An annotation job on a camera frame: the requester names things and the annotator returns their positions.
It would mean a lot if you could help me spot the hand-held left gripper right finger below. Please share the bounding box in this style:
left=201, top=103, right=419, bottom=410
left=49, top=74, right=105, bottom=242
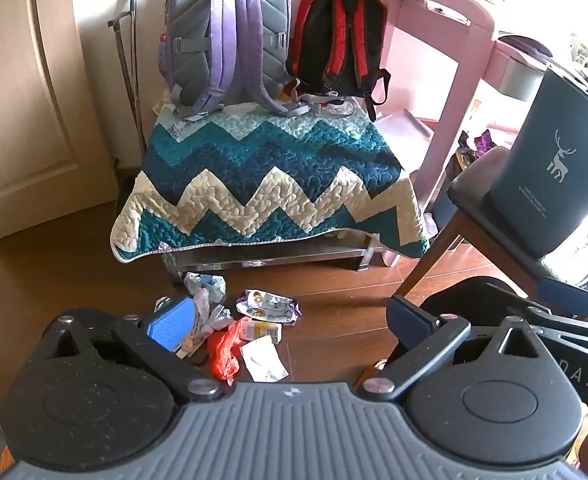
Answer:
left=356, top=294, right=545, bottom=403

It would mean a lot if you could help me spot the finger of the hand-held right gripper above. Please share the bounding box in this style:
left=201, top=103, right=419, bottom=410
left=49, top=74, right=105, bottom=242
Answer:
left=483, top=282, right=588, bottom=357
left=539, top=275, right=588, bottom=321

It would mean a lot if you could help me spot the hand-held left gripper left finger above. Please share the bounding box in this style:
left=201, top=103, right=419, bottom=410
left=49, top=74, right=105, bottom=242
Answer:
left=39, top=296, right=225, bottom=403

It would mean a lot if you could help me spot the silver wrapper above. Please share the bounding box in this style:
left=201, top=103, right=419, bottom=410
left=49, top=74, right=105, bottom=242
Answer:
left=194, top=287, right=235, bottom=346

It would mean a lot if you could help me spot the white printed wrapper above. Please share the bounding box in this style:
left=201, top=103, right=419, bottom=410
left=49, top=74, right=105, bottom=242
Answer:
left=183, top=272, right=227, bottom=303

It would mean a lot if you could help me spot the red plastic wrapper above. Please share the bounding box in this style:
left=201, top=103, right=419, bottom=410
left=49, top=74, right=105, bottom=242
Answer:
left=208, top=317, right=247, bottom=381

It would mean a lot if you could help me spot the yellow white stick packet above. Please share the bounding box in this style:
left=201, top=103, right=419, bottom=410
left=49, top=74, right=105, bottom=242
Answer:
left=234, top=320, right=282, bottom=345

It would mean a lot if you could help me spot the cartoon print wrapper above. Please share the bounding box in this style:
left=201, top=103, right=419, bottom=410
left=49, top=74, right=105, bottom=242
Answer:
left=236, top=289, right=302, bottom=326

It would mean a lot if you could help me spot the white paper slip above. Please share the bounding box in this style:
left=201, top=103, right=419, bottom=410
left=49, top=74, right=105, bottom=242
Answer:
left=240, top=336, right=290, bottom=383

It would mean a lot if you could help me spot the blue bin with deer print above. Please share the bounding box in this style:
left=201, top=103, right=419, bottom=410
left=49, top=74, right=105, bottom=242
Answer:
left=489, top=67, right=588, bottom=257

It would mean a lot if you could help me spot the low metal table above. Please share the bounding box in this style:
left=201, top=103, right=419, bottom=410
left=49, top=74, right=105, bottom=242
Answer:
left=161, top=232, right=380, bottom=282

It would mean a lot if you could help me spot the dark chair with wooden legs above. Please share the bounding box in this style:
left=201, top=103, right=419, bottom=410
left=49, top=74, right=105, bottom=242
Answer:
left=354, top=146, right=575, bottom=393

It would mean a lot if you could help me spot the dark printed plastic bag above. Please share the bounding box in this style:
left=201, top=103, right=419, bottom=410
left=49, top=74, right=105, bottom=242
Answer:
left=444, top=129, right=517, bottom=196

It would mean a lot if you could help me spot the blue white zigzag quilt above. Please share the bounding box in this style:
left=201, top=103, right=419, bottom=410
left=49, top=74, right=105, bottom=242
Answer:
left=110, top=100, right=431, bottom=265

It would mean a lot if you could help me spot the grey desk drawer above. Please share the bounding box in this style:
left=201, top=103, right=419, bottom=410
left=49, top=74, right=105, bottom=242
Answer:
left=498, top=55, right=547, bottom=101

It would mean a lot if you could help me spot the dark purple pouch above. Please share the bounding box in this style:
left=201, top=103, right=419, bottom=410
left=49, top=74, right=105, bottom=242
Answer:
left=496, top=34, right=555, bottom=58

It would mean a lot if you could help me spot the pink desk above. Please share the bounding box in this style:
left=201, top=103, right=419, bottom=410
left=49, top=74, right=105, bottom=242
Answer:
left=369, top=0, right=588, bottom=268

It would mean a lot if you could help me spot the purple grey backpack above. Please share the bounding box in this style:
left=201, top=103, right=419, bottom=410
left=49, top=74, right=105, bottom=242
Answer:
left=160, top=0, right=325, bottom=121

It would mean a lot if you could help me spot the cream door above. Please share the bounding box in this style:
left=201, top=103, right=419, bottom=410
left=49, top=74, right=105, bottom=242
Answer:
left=0, top=0, right=120, bottom=243

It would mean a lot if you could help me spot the red black backpack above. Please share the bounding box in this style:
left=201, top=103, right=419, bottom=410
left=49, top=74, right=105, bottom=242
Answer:
left=286, top=0, right=392, bottom=122

